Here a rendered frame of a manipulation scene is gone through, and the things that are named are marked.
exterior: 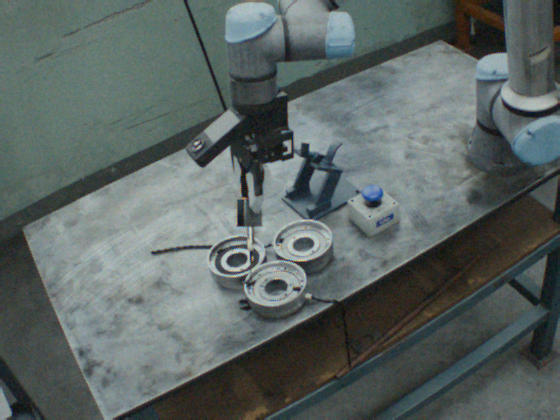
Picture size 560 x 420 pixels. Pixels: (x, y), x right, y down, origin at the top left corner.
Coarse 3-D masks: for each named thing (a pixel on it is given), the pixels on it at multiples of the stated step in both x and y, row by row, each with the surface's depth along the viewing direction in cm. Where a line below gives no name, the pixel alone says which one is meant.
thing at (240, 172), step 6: (234, 156) 119; (234, 162) 119; (240, 162) 118; (240, 168) 118; (234, 174) 121; (240, 174) 118; (240, 180) 120; (246, 180) 120; (240, 186) 120; (246, 186) 121; (240, 192) 121; (246, 192) 121
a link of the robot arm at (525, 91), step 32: (512, 0) 102; (544, 0) 100; (512, 32) 106; (544, 32) 104; (512, 64) 110; (544, 64) 108; (512, 96) 114; (544, 96) 112; (512, 128) 117; (544, 128) 112; (544, 160) 118
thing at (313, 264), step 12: (288, 228) 129; (300, 228) 129; (312, 228) 129; (324, 228) 127; (276, 240) 127; (300, 240) 128; (312, 240) 127; (276, 252) 124; (288, 252) 126; (312, 252) 124; (324, 252) 122; (300, 264) 122; (312, 264) 122; (324, 264) 125
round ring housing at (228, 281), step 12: (228, 240) 129; (240, 240) 129; (228, 252) 127; (240, 252) 127; (264, 252) 124; (228, 264) 127; (216, 276) 123; (228, 276) 121; (240, 276) 121; (240, 288) 124
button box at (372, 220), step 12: (384, 192) 131; (348, 204) 131; (360, 204) 129; (372, 204) 128; (384, 204) 128; (396, 204) 128; (360, 216) 128; (372, 216) 126; (384, 216) 128; (396, 216) 129; (360, 228) 131; (372, 228) 128; (384, 228) 129
